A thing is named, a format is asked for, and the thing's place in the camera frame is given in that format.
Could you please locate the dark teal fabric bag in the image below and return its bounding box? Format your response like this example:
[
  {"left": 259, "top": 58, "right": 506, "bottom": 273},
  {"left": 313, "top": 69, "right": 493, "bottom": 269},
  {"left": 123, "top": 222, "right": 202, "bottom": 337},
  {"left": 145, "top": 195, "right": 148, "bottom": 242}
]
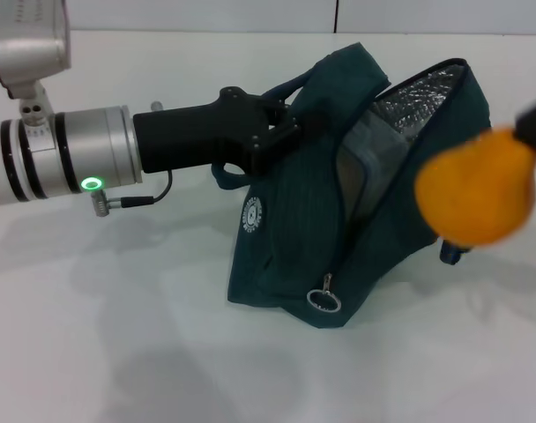
[{"left": 211, "top": 42, "right": 492, "bottom": 330}]

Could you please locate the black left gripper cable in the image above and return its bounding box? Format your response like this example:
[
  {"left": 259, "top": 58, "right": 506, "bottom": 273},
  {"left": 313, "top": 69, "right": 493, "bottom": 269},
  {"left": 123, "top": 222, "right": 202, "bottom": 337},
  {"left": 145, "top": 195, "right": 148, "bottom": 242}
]
[{"left": 88, "top": 168, "right": 175, "bottom": 218}]

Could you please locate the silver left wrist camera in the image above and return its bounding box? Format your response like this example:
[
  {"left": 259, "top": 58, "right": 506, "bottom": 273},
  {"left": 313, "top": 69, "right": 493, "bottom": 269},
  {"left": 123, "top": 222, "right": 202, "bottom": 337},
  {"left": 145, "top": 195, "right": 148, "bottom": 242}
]
[{"left": 0, "top": 0, "right": 73, "bottom": 130}]

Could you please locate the orange pear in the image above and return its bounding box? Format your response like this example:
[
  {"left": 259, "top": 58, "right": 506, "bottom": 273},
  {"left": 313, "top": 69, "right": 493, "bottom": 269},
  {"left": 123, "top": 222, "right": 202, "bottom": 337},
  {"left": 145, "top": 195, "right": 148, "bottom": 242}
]
[{"left": 414, "top": 123, "right": 536, "bottom": 249}]

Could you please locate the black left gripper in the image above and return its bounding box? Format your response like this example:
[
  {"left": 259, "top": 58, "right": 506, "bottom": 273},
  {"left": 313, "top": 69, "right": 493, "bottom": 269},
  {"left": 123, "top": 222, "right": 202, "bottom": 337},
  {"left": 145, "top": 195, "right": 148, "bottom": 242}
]
[{"left": 132, "top": 85, "right": 302, "bottom": 174}]

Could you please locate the clear blue-rimmed food container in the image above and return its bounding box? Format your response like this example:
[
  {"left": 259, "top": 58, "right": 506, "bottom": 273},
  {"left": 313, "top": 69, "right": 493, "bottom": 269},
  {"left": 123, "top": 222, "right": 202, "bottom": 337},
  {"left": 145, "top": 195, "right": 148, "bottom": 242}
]
[{"left": 338, "top": 109, "right": 413, "bottom": 231}]

